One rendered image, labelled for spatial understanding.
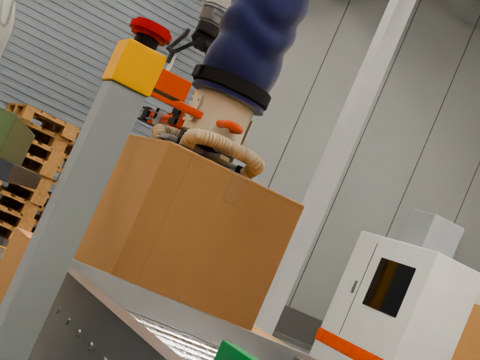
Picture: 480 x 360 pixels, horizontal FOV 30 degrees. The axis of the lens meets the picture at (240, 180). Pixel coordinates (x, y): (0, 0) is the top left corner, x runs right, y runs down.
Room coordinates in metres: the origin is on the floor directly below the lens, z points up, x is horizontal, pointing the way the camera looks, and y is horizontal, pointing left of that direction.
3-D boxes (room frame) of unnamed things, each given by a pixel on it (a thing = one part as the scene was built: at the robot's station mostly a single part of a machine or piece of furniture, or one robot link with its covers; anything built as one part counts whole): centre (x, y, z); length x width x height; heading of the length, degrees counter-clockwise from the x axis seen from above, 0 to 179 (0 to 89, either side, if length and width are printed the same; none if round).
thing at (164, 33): (1.39, 0.22, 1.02); 0.07 x 0.07 x 0.04
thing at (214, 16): (2.88, 0.29, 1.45); 0.09 x 0.09 x 0.06
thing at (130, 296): (2.12, -0.01, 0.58); 0.70 x 0.03 x 0.06; 113
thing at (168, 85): (2.13, 0.25, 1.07); 0.09 x 0.08 x 0.05; 112
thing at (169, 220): (2.45, 0.13, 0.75); 0.60 x 0.40 x 0.40; 24
